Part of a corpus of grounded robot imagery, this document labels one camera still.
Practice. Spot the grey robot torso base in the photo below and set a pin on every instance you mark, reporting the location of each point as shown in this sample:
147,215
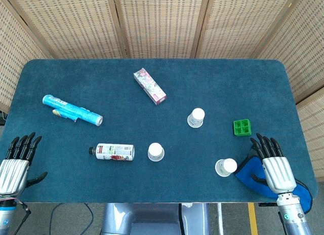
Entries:
152,219

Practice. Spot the white labelled drink bottle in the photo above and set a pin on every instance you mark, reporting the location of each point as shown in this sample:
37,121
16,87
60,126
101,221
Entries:
114,152

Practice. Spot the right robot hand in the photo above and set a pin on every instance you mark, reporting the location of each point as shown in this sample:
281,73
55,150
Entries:
278,171

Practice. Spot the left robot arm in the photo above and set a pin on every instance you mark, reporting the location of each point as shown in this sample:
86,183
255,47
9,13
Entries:
6,214

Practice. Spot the blue wrapped foil roll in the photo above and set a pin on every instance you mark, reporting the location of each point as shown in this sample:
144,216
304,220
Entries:
71,109

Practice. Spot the woven bamboo folding screen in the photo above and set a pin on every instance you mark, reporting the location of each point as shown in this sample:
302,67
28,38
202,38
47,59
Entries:
162,22

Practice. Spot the blue cloth with black trim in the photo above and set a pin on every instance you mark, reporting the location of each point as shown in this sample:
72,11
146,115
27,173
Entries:
249,173

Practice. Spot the floral pink carton box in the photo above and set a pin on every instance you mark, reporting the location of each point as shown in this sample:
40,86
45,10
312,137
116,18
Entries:
150,86

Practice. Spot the white floral paper cup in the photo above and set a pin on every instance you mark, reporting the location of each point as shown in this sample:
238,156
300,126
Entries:
225,167
196,117
155,151

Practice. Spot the green plastic grid tray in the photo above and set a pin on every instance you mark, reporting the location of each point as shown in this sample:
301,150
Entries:
242,127

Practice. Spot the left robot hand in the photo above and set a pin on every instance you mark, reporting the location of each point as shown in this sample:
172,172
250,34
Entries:
14,170

